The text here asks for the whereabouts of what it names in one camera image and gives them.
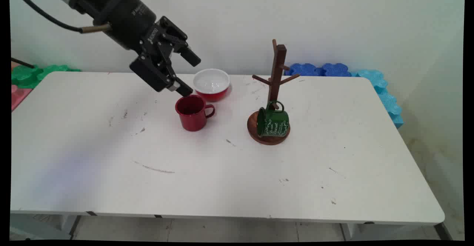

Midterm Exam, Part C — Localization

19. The black camera cable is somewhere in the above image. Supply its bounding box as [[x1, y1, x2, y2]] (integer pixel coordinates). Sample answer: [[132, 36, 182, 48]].
[[11, 57, 35, 69]]

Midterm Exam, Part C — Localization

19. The white table leg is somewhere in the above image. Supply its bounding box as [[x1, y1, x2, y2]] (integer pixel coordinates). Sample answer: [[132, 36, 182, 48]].
[[10, 214, 81, 241], [341, 223, 366, 241]]

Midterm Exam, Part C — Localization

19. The red bowl white inside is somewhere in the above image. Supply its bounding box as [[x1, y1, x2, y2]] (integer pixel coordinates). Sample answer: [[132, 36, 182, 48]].
[[193, 69, 231, 102]]

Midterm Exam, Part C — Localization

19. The pink foam mat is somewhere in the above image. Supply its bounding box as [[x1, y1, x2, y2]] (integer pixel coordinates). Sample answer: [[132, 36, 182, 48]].
[[11, 85, 34, 112]]

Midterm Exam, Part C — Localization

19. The dark table leg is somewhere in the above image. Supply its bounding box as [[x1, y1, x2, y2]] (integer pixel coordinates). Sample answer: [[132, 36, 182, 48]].
[[434, 223, 453, 241]]

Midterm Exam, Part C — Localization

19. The green enamel mug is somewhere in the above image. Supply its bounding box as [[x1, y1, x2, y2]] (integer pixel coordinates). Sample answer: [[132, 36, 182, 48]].
[[257, 100, 290, 138]]

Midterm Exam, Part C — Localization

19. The dark blue foam mat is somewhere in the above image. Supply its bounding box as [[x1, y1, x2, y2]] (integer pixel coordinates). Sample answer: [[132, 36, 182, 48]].
[[284, 63, 323, 77], [321, 63, 352, 77]]

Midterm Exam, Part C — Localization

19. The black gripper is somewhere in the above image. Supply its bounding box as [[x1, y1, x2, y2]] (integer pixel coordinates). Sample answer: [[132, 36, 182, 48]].
[[69, 0, 202, 97]]

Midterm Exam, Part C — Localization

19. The black cable brass plug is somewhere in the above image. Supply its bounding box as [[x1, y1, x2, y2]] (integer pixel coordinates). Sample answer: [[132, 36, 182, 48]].
[[10, 0, 112, 34]]

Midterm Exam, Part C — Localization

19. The red enamel mug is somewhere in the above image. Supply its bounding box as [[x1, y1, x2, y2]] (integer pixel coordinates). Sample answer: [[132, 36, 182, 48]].
[[175, 94, 216, 132]]

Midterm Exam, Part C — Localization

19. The light blue foam mat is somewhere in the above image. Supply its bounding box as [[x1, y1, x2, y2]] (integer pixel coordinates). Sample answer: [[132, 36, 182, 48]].
[[377, 90, 403, 116], [352, 69, 388, 93], [389, 113, 404, 129]]

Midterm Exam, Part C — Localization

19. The dark wooden mug tree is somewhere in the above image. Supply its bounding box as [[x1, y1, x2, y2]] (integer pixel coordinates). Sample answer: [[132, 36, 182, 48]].
[[247, 39, 300, 145]]

